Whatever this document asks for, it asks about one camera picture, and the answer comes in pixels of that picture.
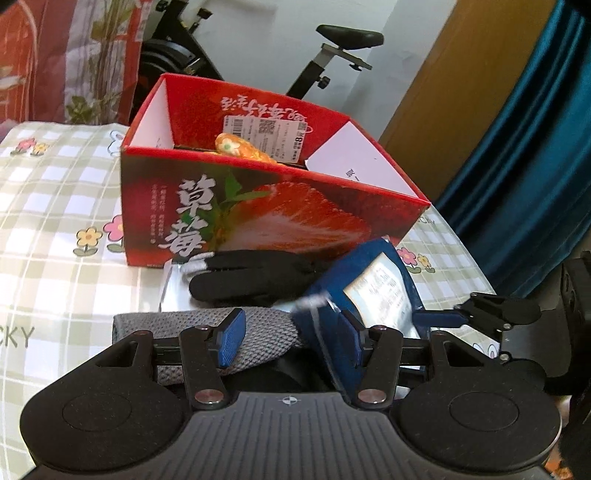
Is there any grey mesh cloth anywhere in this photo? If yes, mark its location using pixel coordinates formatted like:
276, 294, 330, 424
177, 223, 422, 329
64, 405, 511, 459
113, 308, 305, 386

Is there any black exercise bike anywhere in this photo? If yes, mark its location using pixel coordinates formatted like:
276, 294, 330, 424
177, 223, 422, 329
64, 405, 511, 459
139, 0, 385, 100

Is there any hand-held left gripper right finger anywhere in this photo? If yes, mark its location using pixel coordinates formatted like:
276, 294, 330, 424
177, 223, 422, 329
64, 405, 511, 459
339, 310, 497, 411

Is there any wooden door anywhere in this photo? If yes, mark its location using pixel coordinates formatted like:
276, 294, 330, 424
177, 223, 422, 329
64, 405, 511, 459
379, 0, 561, 195

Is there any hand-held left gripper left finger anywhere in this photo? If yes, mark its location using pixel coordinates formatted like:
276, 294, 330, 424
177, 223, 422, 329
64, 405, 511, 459
95, 308, 246, 411

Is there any red strawberry print cardboard box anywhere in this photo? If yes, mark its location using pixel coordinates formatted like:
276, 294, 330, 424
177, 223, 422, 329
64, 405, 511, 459
119, 72, 432, 278

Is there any orange floral soft pouch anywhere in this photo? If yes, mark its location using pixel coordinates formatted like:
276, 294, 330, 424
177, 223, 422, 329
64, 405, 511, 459
215, 133, 287, 167

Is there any black knit glove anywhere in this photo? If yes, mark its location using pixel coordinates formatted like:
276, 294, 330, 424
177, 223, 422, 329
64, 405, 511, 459
188, 249, 331, 308

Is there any green checkered tablecloth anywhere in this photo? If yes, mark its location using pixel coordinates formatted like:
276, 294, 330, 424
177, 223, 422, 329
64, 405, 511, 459
0, 120, 509, 462

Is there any red printed hanging cloth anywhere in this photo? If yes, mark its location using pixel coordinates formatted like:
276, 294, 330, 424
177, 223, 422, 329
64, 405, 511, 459
0, 0, 158, 125

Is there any blue packet with white label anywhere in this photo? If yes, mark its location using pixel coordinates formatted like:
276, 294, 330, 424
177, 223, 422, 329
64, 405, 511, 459
288, 237, 426, 400

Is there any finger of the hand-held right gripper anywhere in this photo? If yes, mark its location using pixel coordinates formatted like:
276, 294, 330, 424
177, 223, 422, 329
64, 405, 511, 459
412, 291, 542, 334

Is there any white plastic packet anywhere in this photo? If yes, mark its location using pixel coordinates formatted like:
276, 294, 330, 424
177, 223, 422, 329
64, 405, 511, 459
159, 258, 222, 312

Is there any teal curtain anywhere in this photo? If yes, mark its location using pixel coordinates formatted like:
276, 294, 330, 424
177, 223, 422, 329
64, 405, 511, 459
434, 0, 591, 298

